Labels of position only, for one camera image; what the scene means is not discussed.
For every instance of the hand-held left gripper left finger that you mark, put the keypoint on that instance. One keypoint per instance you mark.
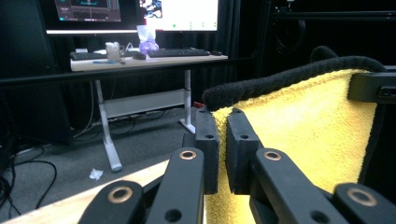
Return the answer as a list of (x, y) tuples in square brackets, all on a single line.
[(207, 149)]

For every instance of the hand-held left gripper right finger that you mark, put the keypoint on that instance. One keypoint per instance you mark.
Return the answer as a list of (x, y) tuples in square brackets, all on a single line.
[(239, 152)]

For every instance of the yellow towel with black trim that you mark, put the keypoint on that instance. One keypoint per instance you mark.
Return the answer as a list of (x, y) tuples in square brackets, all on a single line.
[(295, 124)]

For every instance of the small red object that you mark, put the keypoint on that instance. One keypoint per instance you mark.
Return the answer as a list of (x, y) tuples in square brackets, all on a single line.
[(198, 104)]

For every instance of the black keyboard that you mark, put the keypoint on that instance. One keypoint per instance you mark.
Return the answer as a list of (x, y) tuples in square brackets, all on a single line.
[(179, 53), (87, 56)]

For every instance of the white-legged office desk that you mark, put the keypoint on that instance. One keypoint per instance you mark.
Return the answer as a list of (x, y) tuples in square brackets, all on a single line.
[(146, 62)]

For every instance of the crumpled white paper scrap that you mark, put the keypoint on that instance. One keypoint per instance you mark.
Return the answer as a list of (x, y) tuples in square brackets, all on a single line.
[(96, 174)]

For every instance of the purple plastic bag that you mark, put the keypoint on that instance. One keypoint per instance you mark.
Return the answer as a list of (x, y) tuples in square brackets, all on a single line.
[(148, 42)]

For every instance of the monitor with white screen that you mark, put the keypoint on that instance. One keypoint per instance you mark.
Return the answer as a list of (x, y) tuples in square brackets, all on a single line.
[(186, 15)]

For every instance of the blue pen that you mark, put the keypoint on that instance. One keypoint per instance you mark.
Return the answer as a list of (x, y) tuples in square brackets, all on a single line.
[(100, 62)]

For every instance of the monitor with dark screen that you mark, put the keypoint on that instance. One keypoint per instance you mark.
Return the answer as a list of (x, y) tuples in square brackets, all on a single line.
[(87, 11)]

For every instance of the black cabinet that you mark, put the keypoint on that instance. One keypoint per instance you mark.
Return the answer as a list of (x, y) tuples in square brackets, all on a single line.
[(31, 77)]

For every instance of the black metal frame rail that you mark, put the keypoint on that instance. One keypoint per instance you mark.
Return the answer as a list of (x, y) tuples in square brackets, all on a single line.
[(333, 15)]

